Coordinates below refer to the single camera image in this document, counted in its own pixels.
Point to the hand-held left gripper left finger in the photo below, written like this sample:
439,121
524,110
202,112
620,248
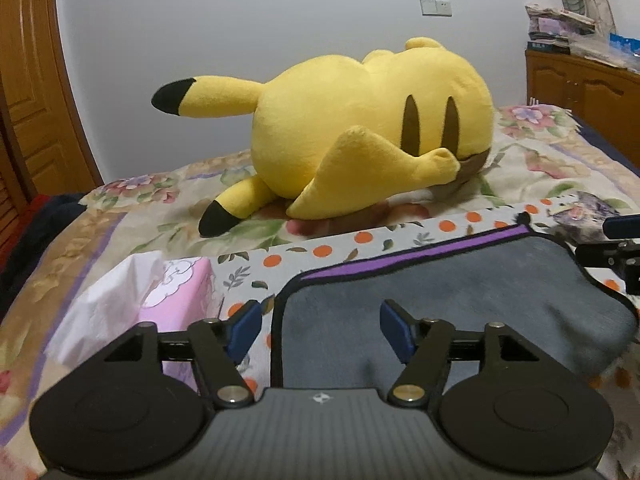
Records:
245,329

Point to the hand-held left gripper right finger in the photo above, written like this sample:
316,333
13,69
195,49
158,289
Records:
398,331

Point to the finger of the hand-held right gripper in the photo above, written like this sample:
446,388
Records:
597,253
621,227

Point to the grey towel with purple edge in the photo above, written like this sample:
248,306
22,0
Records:
505,290

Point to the dark patterned cloth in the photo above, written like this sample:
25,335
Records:
582,215

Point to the pink tissue box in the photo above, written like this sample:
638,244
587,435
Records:
192,285

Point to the white tissue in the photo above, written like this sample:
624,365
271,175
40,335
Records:
107,305

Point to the floral bed sheet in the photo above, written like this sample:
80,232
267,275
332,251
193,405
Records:
160,210

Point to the wooden cabinet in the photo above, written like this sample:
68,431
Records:
580,82

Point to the pile of books and papers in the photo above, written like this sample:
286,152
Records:
575,25

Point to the yellow plush toy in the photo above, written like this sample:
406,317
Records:
350,125

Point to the wooden door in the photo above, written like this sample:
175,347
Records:
35,75

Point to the white wall switch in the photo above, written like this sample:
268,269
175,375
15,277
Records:
436,7

